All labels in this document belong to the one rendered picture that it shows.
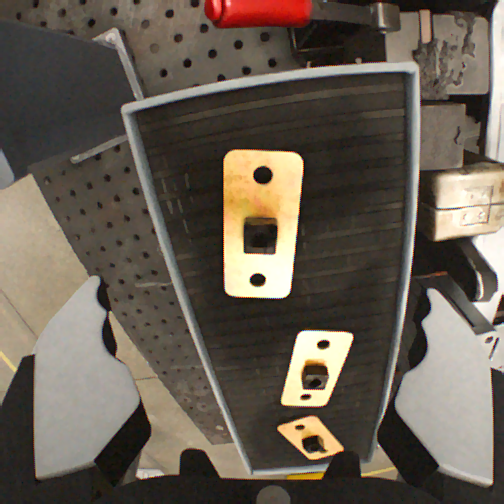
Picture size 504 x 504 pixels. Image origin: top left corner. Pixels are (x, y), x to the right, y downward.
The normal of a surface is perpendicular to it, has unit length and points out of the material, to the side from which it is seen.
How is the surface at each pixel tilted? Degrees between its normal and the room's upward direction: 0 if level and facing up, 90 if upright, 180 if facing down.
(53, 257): 0
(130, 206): 0
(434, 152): 7
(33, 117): 90
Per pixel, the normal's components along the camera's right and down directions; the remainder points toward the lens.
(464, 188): -0.02, 0.47
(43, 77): 0.95, -0.26
